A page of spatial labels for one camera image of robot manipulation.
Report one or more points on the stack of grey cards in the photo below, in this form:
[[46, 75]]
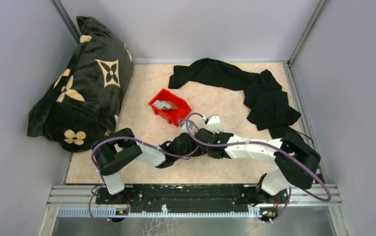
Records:
[[165, 105]]

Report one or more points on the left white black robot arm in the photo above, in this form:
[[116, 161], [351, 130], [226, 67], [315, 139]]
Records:
[[115, 151]]

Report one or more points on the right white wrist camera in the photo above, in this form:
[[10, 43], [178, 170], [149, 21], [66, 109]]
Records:
[[214, 124]]

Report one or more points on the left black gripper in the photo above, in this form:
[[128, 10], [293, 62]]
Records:
[[198, 155]]

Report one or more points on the black cloth garment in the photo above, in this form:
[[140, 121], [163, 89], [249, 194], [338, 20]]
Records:
[[263, 95]]

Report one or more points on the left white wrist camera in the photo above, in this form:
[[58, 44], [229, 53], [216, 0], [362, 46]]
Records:
[[186, 127]]

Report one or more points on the red plastic bin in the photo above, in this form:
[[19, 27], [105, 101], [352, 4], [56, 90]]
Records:
[[171, 116]]

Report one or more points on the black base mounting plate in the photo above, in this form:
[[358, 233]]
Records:
[[186, 198]]

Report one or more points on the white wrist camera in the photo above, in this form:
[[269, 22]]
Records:
[[186, 127], [214, 124]]

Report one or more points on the black floral patterned pillow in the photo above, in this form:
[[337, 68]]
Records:
[[84, 103]]

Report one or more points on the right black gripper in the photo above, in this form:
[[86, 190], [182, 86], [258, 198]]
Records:
[[218, 133]]

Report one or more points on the aluminium frame rail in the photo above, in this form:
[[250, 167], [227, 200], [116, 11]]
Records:
[[79, 201]]

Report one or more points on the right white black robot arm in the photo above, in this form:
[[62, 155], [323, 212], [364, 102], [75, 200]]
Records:
[[296, 161]]

